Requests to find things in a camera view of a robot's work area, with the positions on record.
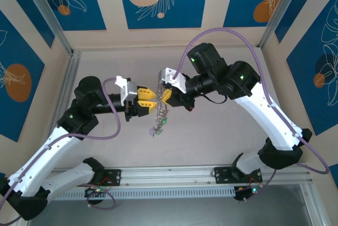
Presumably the key ring with coloured tags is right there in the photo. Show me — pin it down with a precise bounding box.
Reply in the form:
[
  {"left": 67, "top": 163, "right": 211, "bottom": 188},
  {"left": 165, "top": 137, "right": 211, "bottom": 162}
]
[{"left": 148, "top": 78, "right": 170, "bottom": 139}]

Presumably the small led circuit board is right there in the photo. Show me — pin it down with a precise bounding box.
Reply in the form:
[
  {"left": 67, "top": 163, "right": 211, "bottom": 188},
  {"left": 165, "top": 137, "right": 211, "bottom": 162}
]
[
  {"left": 236, "top": 185, "right": 262, "bottom": 196},
  {"left": 84, "top": 187, "right": 106, "bottom": 197}
]

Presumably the aluminium table edge rail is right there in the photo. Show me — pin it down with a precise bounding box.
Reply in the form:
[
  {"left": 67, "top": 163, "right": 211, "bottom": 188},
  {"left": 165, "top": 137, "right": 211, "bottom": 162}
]
[{"left": 52, "top": 51, "right": 82, "bottom": 131}]

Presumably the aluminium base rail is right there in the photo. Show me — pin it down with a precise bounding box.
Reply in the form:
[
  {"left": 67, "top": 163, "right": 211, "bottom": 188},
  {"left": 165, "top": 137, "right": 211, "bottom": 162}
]
[{"left": 50, "top": 166, "right": 314, "bottom": 186}]

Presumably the aluminium frame post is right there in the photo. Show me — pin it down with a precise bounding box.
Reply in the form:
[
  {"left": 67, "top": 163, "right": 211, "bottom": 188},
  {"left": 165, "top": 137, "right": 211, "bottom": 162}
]
[
  {"left": 258, "top": 0, "right": 310, "bottom": 49},
  {"left": 17, "top": 0, "right": 74, "bottom": 55}
]

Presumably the grey slotted cable duct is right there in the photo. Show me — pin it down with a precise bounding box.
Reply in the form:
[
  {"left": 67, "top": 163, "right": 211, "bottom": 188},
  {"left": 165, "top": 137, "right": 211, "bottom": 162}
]
[{"left": 54, "top": 186, "right": 237, "bottom": 201}]

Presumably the aluminium frame bar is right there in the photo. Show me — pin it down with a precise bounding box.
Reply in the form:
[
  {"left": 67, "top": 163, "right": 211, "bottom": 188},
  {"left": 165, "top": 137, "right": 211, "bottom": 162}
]
[{"left": 299, "top": 182, "right": 326, "bottom": 226}]

